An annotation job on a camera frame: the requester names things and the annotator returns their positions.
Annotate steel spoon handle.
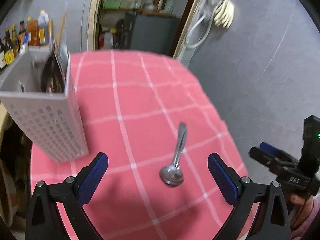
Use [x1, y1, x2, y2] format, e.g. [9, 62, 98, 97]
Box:
[159, 122, 188, 187]

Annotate white perforated utensil holder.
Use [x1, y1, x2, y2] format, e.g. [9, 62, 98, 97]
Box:
[1, 48, 89, 162]

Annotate person's right hand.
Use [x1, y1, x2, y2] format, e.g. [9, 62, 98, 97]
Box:
[290, 193, 313, 211]

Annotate pink checkered tablecloth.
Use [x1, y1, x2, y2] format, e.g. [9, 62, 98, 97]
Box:
[30, 50, 247, 239]

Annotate cream rubber gloves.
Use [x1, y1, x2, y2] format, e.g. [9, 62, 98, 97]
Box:
[213, 0, 235, 29]

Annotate grey metal cabinet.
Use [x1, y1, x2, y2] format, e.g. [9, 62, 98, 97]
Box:
[120, 12, 180, 56]

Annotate dark soy sauce bottle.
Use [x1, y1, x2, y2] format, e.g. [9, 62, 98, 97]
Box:
[0, 39, 7, 70]

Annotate yellow label sauce bottle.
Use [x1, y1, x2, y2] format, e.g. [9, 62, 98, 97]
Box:
[4, 27, 15, 66]

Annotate orange oil bottle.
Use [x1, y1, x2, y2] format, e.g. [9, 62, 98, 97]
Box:
[27, 17, 40, 46]

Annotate large oil bottle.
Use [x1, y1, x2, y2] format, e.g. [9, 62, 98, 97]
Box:
[37, 10, 49, 46]

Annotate green box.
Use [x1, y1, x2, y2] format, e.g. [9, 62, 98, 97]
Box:
[102, 0, 120, 10]

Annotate white hose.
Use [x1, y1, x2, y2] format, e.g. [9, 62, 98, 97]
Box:
[184, 12, 216, 49]

